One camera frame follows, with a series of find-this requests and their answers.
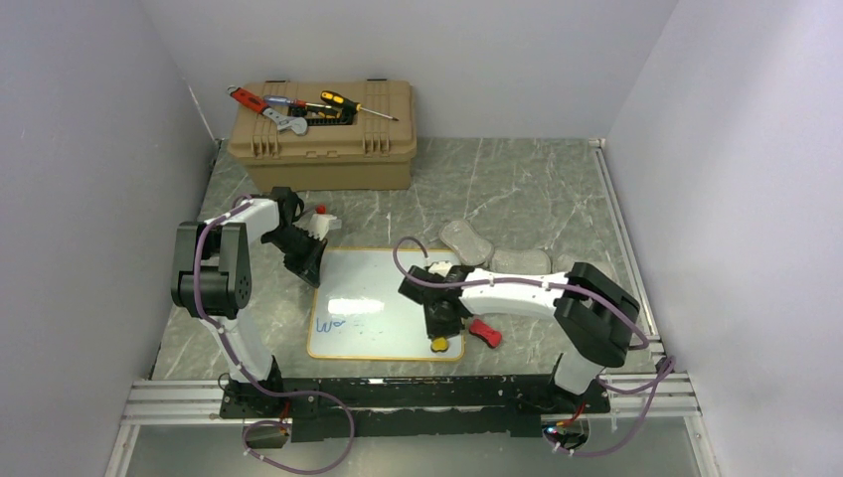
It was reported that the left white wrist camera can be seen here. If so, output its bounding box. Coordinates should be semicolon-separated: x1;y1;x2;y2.
304;213;342;240

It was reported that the purple cable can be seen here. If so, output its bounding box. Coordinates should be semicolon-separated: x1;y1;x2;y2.
194;195;357;477
393;237;678;460

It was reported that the red handled adjustable wrench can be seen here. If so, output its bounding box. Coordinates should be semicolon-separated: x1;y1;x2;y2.
227;85;308;136

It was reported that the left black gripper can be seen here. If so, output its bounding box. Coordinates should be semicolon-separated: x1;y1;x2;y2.
263;228;329;289

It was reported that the aluminium extrusion rail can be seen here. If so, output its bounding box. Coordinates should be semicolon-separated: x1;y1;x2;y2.
120;373;703;425

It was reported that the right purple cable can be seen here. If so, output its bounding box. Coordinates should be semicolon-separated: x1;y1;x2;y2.
393;237;678;460

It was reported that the yellow bone shaped eraser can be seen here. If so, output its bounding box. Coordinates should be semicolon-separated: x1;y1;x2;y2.
430;337;449;353

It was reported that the yellow framed whiteboard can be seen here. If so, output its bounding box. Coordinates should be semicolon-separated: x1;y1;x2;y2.
307;247;465;362

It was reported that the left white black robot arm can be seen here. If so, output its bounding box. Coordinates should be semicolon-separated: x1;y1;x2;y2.
171;187;341;417

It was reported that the yellow black screwdriver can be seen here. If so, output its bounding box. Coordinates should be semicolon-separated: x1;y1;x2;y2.
320;90;398;121

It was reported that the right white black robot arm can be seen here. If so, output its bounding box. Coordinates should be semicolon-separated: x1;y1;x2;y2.
398;261;641;412

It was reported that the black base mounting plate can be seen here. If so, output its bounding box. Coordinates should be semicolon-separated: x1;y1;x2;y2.
221;375;609;442

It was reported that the tan plastic toolbox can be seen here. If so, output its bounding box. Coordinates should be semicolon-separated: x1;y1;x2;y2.
229;79;418;192

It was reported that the red bone shaped eraser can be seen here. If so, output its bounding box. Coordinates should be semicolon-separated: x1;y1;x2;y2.
468;318;503;349

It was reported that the blue red small screwdriver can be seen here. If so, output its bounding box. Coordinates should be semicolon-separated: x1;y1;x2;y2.
262;95;332;110

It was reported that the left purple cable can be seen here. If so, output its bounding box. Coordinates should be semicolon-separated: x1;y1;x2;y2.
194;195;357;477

